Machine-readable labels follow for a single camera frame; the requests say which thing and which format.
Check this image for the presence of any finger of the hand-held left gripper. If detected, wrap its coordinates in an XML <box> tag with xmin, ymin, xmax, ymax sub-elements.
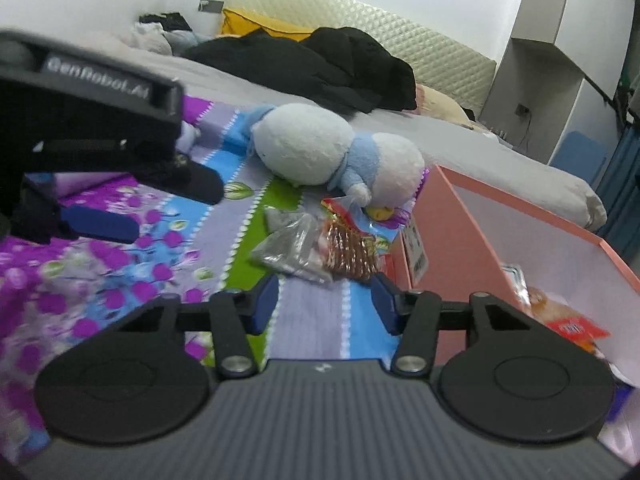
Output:
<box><xmin>20</xmin><ymin>176</ymin><xmax>141</xmax><ymax>247</ymax></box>
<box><xmin>131</xmin><ymin>152</ymin><xmax>225</xmax><ymax>206</ymax></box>

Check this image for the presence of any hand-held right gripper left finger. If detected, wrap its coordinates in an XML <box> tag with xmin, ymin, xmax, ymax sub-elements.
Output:
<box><xmin>117</xmin><ymin>275</ymin><xmax>281</xmax><ymax>379</ymax></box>

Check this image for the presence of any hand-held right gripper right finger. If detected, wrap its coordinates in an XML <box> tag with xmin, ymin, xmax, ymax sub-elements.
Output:
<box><xmin>370</xmin><ymin>274</ymin><xmax>526</xmax><ymax>376</ymax></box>

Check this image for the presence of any orange clear snack bag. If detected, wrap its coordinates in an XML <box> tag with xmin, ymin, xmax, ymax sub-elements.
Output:
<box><xmin>249</xmin><ymin>207</ymin><xmax>335</xmax><ymax>287</ymax></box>

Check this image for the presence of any brown sticks snack packet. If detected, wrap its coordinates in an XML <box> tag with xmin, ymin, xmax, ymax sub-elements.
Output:
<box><xmin>320</xmin><ymin>220</ymin><xmax>384</xmax><ymax>281</ymax></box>

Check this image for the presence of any pink cardboard box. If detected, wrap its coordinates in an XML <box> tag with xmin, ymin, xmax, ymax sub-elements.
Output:
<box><xmin>387</xmin><ymin>164</ymin><xmax>640</xmax><ymax>389</ymax></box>

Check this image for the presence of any clear yellow snack packet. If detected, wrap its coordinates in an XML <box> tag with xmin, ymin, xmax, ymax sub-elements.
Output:
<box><xmin>320</xmin><ymin>196</ymin><xmax>417</xmax><ymax>234</ymax></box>

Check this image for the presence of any orange snack packet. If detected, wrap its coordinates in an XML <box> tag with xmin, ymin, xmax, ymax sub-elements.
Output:
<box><xmin>527</xmin><ymin>285</ymin><xmax>614</xmax><ymax>357</ymax></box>

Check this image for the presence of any purple floral striped bedsheet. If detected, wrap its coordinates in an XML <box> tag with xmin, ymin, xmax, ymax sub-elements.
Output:
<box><xmin>0</xmin><ymin>95</ymin><xmax>640</xmax><ymax>456</ymax></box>

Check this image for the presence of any pile of clothes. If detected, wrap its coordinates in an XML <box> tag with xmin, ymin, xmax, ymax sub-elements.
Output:
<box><xmin>131</xmin><ymin>12</ymin><xmax>212</xmax><ymax>56</ymax></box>

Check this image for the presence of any white and blue plush toy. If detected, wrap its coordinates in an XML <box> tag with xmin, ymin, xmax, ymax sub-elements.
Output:
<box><xmin>247</xmin><ymin>103</ymin><xmax>426</xmax><ymax>206</ymax></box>

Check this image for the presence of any black clothing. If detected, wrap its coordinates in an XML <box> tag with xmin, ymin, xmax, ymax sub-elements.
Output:
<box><xmin>180</xmin><ymin>26</ymin><xmax>419</xmax><ymax>114</ymax></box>

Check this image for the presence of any grey blanket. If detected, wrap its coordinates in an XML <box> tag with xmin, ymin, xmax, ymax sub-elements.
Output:
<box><xmin>65</xmin><ymin>30</ymin><xmax>609</xmax><ymax>234</ymax></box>

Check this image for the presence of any yellow pillow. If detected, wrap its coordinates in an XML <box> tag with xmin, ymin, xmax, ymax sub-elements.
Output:
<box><xmin>220</xmin><ymin>7</ymin><xmax>316</xmax><ymax>44</ymax></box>

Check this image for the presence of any beige pillow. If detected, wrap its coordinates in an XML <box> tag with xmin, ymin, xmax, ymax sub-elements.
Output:
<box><xmin>415</xmin><ymin>84</ymin><xmax>474</xmax><ymax>124</ymax></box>

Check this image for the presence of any blue board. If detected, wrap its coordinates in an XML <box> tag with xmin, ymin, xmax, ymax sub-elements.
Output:
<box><xmin>549</xmin><ymin>131</ymin><xmax>609</xmax><ymax>186</ymax></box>

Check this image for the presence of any cream quilted headboard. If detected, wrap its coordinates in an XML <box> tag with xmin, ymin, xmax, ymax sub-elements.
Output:
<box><xmin>222</xmin><ymin>0</ymin><xmax>499</xmax><ymax>112</ymax></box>

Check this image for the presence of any white cabinet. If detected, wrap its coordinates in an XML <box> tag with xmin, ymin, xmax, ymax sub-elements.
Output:
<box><xmin>482</xmin><ymin>0</ymin><xmax>634</xmax><ymax>172</ymax></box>

